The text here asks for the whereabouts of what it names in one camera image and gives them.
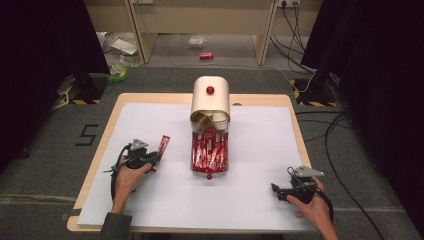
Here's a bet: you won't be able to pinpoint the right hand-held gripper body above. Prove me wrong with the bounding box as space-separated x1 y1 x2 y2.
283 165 325 205

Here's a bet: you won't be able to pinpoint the person's left hand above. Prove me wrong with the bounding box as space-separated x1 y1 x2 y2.
113 155 153 196

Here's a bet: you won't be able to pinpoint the clear plastic bag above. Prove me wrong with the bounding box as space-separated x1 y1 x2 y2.
188 35 208 48

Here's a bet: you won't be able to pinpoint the pile of red stick packets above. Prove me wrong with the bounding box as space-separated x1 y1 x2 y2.
191 128 230 172

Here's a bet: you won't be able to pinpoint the black curtain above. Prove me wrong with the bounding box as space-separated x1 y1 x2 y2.
300 0 424 231
0 0 111 174

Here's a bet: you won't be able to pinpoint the black floor cable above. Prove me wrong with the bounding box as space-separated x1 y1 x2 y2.
294 109 388 240

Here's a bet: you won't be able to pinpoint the white crumpled paper bag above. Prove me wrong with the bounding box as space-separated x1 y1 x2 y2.
97 31 140 57

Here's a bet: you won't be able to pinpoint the black cables from socket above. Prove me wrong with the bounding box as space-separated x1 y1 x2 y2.
269 2 318 75

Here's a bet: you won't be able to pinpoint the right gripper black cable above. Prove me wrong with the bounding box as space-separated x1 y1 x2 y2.
286 165 335 224

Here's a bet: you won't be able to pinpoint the black stand base striped tape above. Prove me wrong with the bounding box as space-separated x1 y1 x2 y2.
68 73 108 106
290 77 338 108

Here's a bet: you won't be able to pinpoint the yellow-green packet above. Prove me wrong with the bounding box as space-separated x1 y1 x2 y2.
195 115 210 130

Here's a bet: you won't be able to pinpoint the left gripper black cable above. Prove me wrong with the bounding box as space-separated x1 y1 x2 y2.
103 143 137 201

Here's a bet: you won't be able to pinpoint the person's right hand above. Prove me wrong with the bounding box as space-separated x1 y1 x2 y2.
286 176 332 228

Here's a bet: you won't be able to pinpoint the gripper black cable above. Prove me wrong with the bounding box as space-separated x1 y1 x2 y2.
286 165 335 224
103 143 137 201

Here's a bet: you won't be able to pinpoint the green plastic bottle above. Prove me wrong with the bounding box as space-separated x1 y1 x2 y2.
106 55 132 83

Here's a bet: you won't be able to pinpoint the white table mat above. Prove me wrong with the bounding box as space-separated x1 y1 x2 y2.
77 102 316 232

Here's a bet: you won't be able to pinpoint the red stick sachet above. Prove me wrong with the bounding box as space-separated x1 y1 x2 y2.
149 134 171 174

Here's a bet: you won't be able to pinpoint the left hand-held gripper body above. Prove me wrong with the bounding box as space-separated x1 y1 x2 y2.
124 137 158 170

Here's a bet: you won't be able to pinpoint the cream storage box with roll lid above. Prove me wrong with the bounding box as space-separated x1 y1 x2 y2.
189 75 232 132

